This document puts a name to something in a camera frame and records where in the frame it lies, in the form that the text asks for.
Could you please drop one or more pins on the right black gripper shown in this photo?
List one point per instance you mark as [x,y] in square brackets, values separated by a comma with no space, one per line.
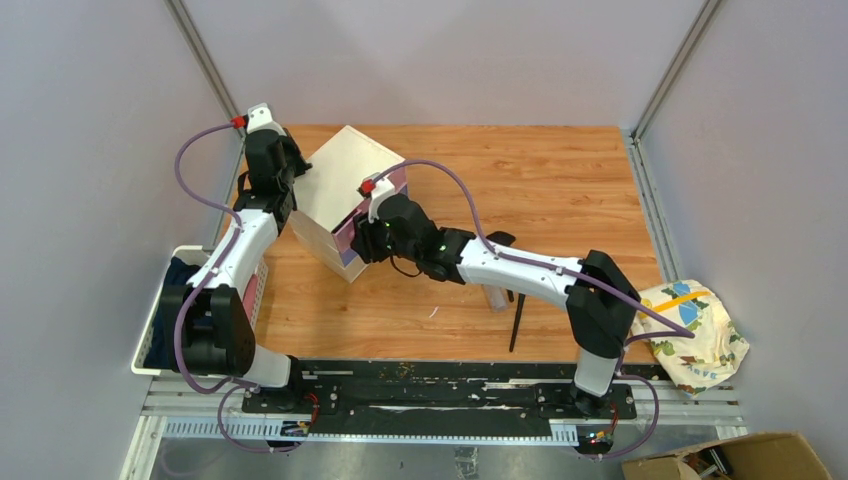
[365,240]

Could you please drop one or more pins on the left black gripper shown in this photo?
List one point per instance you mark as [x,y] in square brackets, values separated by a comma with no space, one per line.
[289,146]

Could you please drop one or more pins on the pink drawer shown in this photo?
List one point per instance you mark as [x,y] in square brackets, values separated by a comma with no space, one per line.
[344,232]

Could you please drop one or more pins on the white mini drawer cabinet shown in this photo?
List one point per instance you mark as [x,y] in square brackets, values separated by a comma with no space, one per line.
[329,191]

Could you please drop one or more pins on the thin black makeup brush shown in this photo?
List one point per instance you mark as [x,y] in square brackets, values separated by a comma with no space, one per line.
[520,300]

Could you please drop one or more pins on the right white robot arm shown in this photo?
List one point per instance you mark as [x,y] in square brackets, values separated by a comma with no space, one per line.
[598,298]

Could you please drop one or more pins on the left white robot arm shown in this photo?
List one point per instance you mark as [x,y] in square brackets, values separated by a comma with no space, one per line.
[207,330]

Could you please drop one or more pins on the small clear bottle black cap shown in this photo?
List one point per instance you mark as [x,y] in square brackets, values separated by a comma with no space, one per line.
[497,298]

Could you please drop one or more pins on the dark blue cloth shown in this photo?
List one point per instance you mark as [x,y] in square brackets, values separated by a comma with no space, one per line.
[160,351]

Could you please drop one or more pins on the white perforated basket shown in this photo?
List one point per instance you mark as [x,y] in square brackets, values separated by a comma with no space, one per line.
[196,255]

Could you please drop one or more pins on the printed cream cloth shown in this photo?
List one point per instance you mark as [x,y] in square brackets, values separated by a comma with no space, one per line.
[704,348]

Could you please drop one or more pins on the cardboard box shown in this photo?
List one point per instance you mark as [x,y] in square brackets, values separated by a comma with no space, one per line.
[768,455]

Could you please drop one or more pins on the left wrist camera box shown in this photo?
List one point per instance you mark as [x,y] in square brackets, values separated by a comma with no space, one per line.
[259,117]

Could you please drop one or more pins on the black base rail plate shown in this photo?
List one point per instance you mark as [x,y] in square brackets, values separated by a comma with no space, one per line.
[443,402]

